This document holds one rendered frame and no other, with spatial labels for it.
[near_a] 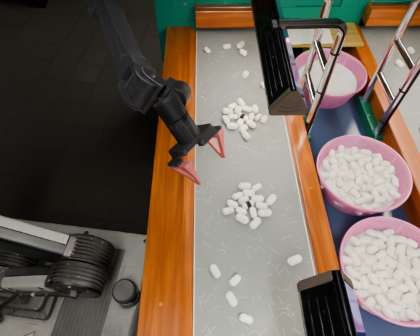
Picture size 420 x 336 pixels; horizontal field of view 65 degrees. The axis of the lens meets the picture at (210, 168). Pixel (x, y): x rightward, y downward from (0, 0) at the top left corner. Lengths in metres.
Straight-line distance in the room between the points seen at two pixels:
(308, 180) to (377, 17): 0.81
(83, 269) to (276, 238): 0.48
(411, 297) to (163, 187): 0.67
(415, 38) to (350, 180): 0.82
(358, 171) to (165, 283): 0.64
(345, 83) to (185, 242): 0.85
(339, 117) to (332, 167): 0.29
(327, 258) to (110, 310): 0.66
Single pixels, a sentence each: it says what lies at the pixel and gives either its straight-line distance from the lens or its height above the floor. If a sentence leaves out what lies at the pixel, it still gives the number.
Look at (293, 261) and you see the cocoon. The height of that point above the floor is 0.76.
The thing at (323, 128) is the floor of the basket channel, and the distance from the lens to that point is 1.24.
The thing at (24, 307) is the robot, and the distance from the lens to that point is 1.19.
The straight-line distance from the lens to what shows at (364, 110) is 1.30.
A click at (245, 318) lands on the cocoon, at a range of 0.81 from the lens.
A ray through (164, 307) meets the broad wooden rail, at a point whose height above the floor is 0.76.
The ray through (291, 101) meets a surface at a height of 1.08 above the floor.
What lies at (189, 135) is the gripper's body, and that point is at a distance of 0.72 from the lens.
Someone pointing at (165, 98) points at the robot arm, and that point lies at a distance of 0.70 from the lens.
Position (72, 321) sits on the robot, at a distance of 1.17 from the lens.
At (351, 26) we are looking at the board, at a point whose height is 0.78.
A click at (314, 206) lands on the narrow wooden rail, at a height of 0.77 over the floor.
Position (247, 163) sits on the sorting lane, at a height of 0.74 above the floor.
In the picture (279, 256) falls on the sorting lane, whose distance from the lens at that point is 0.88.
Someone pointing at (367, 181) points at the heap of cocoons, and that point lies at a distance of 1.07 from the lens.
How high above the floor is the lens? 1.56
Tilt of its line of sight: 55 degrees down
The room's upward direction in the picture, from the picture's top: straight up
